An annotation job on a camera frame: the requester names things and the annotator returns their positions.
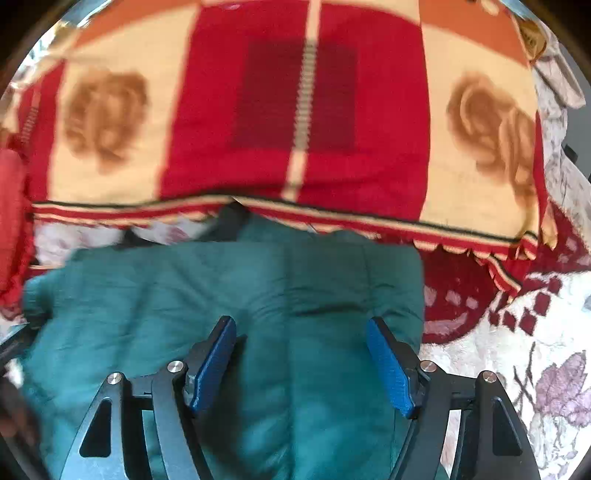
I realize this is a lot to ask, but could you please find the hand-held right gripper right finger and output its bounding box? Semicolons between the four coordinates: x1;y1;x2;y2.
365;316;542;480

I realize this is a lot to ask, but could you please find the red heart-shaped ruffled pillow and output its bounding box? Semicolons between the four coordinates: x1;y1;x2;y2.
0;145;37;308

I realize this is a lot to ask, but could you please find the red checkered rose blanket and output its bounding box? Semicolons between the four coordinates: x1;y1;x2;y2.
0;0;557;296

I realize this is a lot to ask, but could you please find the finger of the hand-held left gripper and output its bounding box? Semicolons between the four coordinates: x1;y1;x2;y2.
0;323;40;370

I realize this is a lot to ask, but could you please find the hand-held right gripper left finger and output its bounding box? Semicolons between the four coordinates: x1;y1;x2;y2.
59;315;238;480

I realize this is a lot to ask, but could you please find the teal quilted puffer jacket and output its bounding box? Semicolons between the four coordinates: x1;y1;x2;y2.
21;203;451;480

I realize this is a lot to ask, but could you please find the white floral fleece blanket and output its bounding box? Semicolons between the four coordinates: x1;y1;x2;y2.
0;28;591;480

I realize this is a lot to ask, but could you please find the orange printed cloth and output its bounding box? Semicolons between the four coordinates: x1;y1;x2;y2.
515;11;552;65

